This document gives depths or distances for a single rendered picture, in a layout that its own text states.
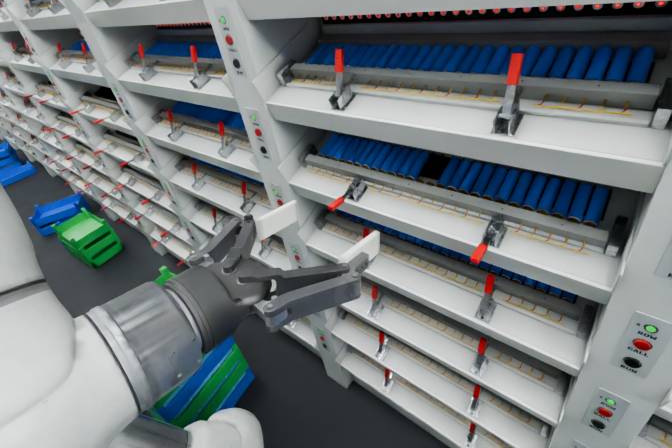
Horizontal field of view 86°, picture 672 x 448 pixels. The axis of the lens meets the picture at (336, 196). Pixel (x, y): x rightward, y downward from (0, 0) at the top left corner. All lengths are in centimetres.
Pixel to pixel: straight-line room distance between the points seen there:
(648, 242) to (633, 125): 13
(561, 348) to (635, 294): 20
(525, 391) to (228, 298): 70
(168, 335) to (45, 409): 8
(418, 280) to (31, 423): 65
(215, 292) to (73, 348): 10
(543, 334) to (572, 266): 19
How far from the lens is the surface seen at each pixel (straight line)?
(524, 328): 75
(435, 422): 127
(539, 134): 50
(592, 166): 50
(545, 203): 63
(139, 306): 33
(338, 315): 119
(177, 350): 33
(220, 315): 34
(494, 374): 91
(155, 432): 95
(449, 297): 77
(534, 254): 61
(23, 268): 33
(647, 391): 73
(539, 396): 91
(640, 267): 56
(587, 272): 60
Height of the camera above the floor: 135
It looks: 34 degrees down
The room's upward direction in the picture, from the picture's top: 11 degrees counter-clockwise
